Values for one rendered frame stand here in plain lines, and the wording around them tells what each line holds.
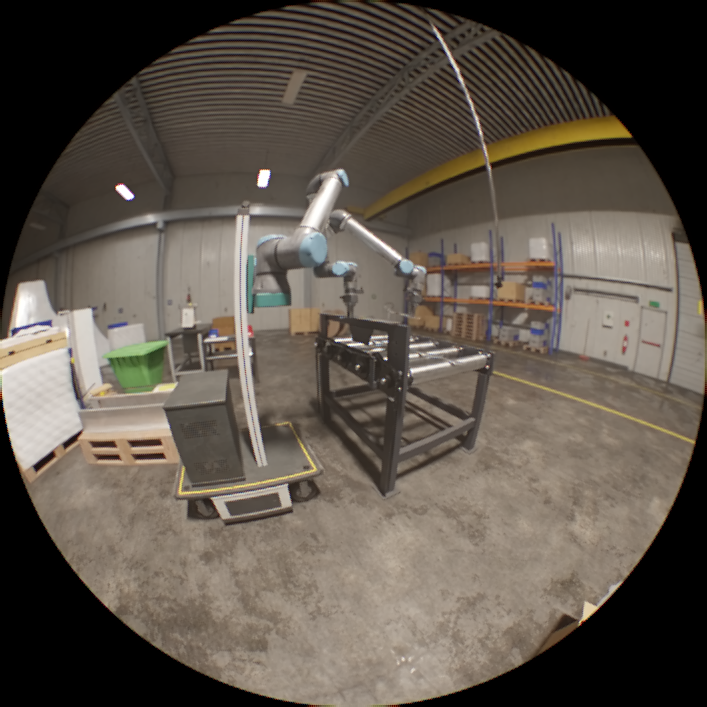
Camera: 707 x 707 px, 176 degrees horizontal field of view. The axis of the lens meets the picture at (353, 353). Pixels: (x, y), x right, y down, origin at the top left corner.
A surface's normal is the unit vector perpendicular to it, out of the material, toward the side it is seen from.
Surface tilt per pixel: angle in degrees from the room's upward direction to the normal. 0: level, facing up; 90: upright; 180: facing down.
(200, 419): 90
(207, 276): 90
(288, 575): 0
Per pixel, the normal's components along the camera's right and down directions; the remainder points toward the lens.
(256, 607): 0.00, -0.97
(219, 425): 0.47, 0.20
